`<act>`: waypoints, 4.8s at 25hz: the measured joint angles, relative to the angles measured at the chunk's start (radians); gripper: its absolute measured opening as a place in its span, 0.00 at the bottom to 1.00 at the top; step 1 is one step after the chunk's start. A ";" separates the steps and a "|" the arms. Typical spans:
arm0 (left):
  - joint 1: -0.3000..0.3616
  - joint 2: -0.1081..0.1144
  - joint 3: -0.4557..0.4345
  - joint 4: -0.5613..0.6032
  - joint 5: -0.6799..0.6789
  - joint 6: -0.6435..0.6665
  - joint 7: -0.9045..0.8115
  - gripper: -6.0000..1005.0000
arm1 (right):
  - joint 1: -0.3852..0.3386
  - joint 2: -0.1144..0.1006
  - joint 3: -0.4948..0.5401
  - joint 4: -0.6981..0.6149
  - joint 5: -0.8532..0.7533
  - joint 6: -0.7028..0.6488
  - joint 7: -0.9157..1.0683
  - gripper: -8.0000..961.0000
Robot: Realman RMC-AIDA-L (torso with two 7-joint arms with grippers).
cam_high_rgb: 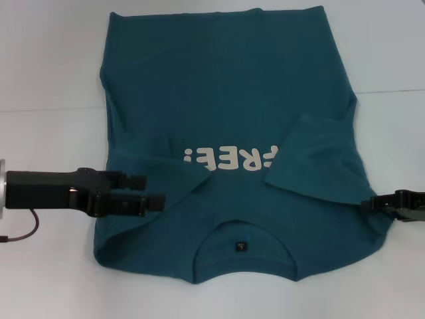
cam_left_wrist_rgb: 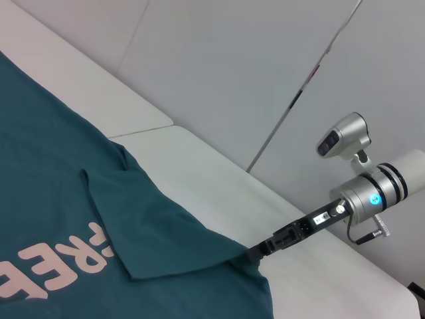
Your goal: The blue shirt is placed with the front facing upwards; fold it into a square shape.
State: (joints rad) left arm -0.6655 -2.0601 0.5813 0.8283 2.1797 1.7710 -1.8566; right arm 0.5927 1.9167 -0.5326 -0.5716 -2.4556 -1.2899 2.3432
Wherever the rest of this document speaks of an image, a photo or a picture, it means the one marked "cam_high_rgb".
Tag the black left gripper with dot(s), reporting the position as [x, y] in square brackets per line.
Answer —
[50, 189]

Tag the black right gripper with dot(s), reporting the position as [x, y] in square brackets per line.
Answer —
[413, 206]

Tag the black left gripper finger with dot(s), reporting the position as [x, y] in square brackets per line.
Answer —
[156, 201]

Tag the teal printed t-shirt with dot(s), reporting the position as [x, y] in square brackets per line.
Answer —
[232, 83]

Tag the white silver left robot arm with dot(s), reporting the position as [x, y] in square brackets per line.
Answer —
[2, 189]

